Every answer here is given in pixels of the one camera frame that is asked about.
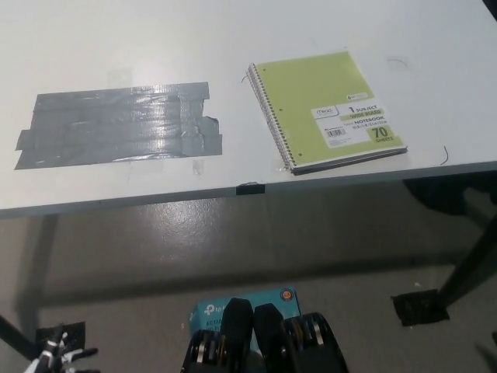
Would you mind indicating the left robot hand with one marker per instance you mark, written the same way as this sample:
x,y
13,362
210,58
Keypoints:
x,y
52,355

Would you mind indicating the green Mead spiral notebook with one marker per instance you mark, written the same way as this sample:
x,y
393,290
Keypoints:
x,y
310,89

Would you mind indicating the black robot body blocks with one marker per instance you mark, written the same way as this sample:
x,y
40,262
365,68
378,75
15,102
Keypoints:
x,y
268,334

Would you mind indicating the black floor tape patch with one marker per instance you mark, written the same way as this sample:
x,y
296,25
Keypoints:
x,y
411,309
75,330

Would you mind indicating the teal TP-Link box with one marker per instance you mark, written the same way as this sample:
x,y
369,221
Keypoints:
x,y
206,311

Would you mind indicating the small clear tape piece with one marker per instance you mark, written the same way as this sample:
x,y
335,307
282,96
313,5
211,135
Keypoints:
x,y
197,168

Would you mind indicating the small black tape strip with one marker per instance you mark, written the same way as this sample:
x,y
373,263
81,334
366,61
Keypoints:
x,y
250,189

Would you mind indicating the curved black thread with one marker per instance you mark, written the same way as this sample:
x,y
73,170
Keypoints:
x,y
447,155

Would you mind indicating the grey duct tape patch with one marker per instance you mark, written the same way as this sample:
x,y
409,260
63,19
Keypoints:
x,y
116,124

